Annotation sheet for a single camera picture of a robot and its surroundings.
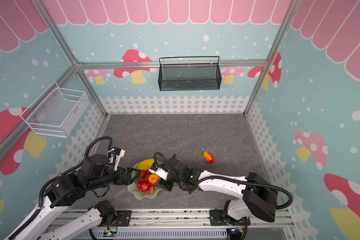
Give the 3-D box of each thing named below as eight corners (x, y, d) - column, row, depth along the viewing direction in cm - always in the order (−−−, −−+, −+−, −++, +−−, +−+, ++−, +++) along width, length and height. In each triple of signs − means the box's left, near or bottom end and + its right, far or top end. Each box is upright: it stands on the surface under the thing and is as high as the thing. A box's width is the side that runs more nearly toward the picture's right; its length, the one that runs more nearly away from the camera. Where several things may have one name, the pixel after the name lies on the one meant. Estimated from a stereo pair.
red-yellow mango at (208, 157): (200, 156, 98) (201, 154, 95) (204, 152, 100) (205, 150, 97) (210, 165, 94) (211, 162, 92) (214, 160, 96) (215, 158, 93)
